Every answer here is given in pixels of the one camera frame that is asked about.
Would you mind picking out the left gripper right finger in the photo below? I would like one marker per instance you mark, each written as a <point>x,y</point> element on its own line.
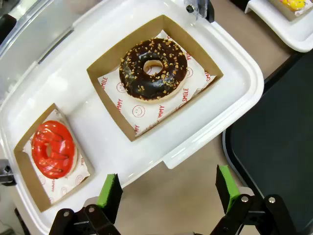
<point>228,188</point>

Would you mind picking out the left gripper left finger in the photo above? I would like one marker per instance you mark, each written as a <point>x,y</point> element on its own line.
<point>107,193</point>

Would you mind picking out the red glazed donut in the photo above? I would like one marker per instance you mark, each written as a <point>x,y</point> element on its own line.
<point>58,137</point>

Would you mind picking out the black serving tray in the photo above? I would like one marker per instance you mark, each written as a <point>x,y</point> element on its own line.
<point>281,122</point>

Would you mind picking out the chocolate donut with nut crumbs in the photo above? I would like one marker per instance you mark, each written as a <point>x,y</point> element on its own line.
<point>137,83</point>

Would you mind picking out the yellow sprinkled donut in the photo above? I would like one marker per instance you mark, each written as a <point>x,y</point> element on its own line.
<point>293,3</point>

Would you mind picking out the white printed paper liner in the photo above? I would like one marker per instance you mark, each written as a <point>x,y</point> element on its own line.
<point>151,115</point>
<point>71,182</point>

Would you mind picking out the white display case base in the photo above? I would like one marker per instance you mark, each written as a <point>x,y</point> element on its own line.
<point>298,34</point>
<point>97,147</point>

